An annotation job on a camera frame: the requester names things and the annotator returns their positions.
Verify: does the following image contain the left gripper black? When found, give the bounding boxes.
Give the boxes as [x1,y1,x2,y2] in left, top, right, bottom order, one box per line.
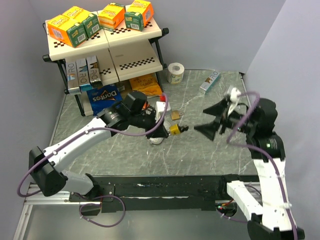
[129,110,168,140]

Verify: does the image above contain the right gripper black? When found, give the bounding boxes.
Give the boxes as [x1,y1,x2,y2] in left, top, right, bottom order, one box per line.
[193,97,256,140]

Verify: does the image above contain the yellow padlock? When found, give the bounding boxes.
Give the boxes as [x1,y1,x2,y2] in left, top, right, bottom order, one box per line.
[169,124,189,136]

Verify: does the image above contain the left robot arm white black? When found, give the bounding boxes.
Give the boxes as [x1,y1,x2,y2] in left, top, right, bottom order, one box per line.
[29,91,169,201]

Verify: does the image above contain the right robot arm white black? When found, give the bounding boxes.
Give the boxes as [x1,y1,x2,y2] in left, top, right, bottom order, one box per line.
[194,97,305,240]

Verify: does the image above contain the silver glitter sponge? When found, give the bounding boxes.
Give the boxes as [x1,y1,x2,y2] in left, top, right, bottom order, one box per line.
[149,120,171,145]

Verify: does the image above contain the large brass padlock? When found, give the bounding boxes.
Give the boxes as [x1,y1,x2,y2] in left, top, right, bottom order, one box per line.
[170,110,184,121]

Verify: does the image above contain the yellow honey dijon chip bag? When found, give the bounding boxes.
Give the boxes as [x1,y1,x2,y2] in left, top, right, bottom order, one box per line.
[129,73,163,96]

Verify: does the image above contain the teal RO box on table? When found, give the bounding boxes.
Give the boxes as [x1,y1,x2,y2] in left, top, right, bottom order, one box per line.
[199,71,221,94]

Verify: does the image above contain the brown chip bag middle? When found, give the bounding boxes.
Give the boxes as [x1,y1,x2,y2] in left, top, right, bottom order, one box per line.
[115,80,133,99]

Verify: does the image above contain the blue Doritos chip bag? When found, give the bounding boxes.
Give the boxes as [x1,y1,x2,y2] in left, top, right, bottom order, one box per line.
[87,84,123,116]

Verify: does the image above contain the toilet paper roll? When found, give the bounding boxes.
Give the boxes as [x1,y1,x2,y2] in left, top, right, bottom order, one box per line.
[167,62,185,85]

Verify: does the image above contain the dark RO box right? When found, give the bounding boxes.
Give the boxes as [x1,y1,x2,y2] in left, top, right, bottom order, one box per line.
[86,55,103,88]

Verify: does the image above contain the white two-tier shelf rack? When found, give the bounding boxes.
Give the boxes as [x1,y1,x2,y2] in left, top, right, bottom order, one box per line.
[42,11,170,117]

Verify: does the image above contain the blue RO box middle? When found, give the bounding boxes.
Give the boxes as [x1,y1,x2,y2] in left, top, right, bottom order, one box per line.
[76,58,92,92]

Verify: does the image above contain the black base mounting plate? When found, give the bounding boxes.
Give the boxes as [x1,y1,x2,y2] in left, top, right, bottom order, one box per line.
[69,174,259,213]

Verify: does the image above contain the silver RO box left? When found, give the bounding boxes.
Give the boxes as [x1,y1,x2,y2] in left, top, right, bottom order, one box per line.
[65,61,81,95]

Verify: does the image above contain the orange green sponge box right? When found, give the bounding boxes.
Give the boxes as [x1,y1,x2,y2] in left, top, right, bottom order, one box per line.
[124,0,154,32]

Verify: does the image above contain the orange sponge box open window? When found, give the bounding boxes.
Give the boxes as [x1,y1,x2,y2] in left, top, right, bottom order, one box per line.
[97,2,126,30]

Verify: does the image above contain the yellow green sponge box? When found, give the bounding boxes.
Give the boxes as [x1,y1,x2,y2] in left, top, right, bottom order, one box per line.
[62,6,101,38]

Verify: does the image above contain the orange sponge box front left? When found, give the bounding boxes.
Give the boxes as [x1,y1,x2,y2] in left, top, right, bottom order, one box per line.
[47,14,88,48]

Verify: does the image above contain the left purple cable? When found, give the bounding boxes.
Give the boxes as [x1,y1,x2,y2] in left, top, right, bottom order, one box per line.
[16,92,169,198]

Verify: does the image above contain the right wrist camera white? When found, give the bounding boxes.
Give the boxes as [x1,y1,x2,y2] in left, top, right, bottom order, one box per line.
[226,86,242,116]

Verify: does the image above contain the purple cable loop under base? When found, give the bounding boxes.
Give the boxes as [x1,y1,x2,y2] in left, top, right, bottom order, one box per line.
[79,194,126,228]

